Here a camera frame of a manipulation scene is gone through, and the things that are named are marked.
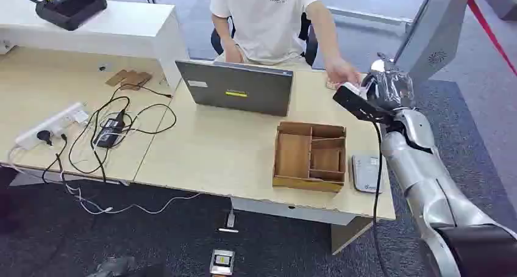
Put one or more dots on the white plug connector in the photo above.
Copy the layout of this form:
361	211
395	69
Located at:
230	222

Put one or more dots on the person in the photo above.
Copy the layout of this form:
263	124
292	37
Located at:
266	20

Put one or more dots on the black router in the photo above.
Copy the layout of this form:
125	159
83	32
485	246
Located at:
69	6

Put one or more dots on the grey laptop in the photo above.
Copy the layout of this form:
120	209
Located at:
238	88

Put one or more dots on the black power adapter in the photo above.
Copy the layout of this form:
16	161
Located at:
110	131

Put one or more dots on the person's left hand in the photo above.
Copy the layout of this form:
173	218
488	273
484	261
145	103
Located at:
341	71

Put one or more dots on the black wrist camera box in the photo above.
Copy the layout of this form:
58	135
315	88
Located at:
357	103

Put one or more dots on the pale wooden desk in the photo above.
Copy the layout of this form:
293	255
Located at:
202	146

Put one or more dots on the white raised counter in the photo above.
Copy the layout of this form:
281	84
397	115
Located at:
105	28

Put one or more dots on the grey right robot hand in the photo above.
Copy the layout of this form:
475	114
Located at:
389	91

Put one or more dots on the grey card reader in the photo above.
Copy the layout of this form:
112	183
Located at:
365	173

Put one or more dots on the silver floor socket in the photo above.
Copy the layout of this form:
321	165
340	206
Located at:
222	262

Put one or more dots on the white power strip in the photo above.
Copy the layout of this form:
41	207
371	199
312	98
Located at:
50	125

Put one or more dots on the black chair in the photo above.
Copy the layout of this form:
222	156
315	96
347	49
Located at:
309	40

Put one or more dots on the grey standing panel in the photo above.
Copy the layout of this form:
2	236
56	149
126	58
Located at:
438	28

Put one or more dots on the wooden compartment box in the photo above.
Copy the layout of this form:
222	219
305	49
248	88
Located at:
310	156

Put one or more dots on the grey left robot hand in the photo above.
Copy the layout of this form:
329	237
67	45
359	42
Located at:
113	267

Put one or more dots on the brown wooden pieces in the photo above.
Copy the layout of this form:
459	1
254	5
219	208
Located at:
129	79

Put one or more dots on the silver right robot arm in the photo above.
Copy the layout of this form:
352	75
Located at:
428	186

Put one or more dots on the person's right hand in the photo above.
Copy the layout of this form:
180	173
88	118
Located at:
233	53

